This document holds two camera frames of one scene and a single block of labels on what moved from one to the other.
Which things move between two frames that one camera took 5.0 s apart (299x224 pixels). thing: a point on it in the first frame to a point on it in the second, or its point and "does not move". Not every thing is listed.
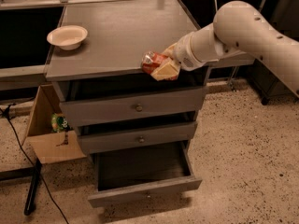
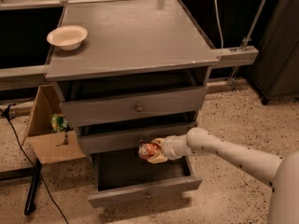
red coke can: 149,61 to 148,150
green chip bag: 59,123 does not move
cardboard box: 48,146 does not move
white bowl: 68,37 does not move
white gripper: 184,54 to 167,147
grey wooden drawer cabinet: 104,92 does not move
